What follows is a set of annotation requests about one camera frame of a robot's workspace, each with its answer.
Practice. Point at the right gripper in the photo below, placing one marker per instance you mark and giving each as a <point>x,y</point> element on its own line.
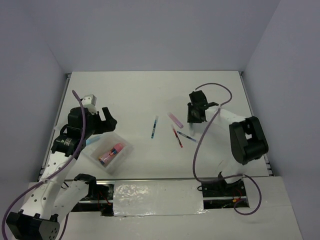
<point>190,118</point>

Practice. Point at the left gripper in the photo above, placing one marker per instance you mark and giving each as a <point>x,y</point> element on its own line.
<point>108,124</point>

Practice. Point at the blue highlighter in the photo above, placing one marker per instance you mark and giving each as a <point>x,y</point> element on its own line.
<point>92,140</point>

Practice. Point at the green highlighter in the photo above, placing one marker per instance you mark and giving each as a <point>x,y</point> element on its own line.
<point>193,128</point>

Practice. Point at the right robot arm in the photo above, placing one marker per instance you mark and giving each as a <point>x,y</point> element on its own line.
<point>246,136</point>

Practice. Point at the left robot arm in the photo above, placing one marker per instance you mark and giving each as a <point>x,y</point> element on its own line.
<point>40,217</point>

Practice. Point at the blue pen right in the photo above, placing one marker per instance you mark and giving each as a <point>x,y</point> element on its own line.
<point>187,136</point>

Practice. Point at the blue pen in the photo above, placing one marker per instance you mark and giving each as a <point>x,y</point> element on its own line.
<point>187,136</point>
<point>154,126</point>

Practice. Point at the red pen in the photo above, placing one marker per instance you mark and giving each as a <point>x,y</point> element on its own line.
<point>176,135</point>

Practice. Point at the clear plastic container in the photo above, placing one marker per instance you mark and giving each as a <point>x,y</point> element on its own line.
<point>107,151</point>

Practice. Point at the pink highlighter in container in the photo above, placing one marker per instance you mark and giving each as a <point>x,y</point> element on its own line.
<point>116,149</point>

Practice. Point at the blue pen left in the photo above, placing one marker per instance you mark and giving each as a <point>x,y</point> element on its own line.
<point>154,126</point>

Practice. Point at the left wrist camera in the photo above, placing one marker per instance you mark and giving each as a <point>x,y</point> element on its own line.
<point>89,102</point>

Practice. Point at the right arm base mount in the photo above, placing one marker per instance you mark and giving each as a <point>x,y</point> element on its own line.
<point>222,195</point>

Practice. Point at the right table rail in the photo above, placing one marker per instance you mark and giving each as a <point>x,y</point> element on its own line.
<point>259,136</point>

